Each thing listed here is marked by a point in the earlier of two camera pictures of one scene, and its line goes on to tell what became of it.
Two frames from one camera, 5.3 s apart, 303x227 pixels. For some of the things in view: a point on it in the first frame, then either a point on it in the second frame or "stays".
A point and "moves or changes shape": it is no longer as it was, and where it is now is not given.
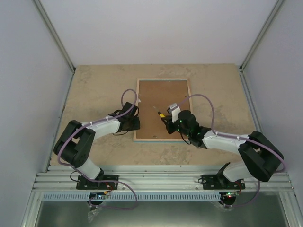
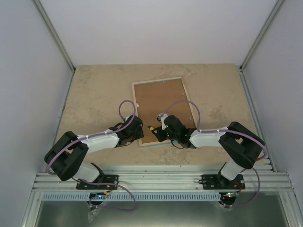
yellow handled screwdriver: x=161 y=114 moves or changes shape
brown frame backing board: x=156 y=96 stays
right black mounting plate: x=213 y=182 stays
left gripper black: x=137 y=126 -> x=139 y=134
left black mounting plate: x=84 y=184 stays
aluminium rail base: x=155 y=178 stays
